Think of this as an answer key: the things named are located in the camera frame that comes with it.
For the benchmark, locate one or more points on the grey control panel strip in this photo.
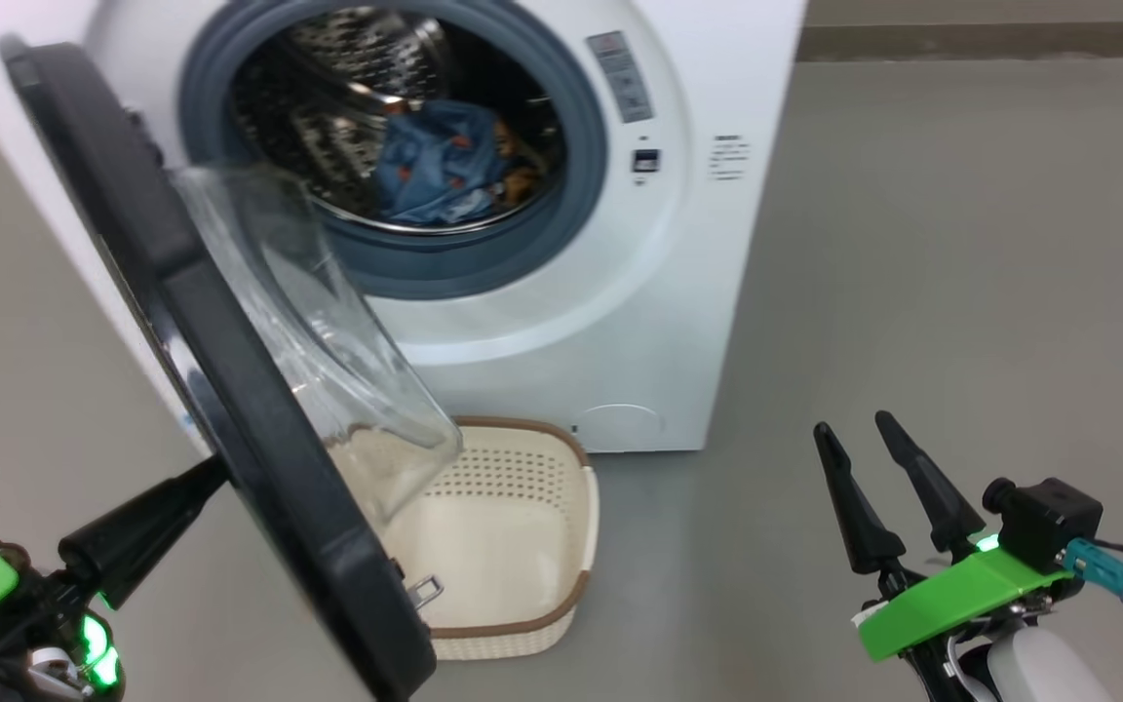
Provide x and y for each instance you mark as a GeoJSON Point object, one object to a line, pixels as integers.
{"type": "Point", "coordinates": [620, 78]}

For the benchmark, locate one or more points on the brown wall skirting strip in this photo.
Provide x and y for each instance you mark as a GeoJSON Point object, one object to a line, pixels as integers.
{"type": "Point", "coordinates": [990, 42]}

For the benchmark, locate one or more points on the grey rubber door gasket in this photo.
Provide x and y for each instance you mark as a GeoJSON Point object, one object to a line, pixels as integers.
{"type": "Point", "coordinates": [581, 195]}

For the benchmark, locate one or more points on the pale blue bear print garment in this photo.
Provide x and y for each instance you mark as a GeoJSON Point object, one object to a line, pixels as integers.
{"type": "Point", "coordinates": [522, 180]}

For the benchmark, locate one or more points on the white front-load washing machine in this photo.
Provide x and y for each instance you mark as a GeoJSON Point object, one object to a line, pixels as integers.
{"type": "Point", "coordinates": [698, 292]}

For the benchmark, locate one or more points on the black round washing machine door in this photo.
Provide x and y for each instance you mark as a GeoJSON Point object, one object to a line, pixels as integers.
{"type": "Point", "coordinates": [230, 390]}

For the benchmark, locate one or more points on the cream perforated laundry basket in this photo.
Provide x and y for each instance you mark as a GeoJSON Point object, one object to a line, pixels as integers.
{"type": "Point", "coordinates": [522, 546]}

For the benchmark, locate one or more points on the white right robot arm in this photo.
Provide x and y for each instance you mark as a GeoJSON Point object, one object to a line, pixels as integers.
{"type": "Point", "coordinates": [1039, 673]}

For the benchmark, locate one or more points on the round white filter cover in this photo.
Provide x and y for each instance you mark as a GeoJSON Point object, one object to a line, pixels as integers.
{"type": "Point", "coordinates": [620, 427]}

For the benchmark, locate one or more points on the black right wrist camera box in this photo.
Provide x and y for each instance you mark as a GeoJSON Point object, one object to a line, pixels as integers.
{"type": "Point", "coordinates": [1054, 517]}

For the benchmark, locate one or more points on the steel washing machine drum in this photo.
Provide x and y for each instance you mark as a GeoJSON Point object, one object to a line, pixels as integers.
{"type": "Point", "coordinates": [328, 107]}

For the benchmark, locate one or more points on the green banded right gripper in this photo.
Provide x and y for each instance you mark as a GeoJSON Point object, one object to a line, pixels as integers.
{"type": "Point", "coordinates": [961, 600]}

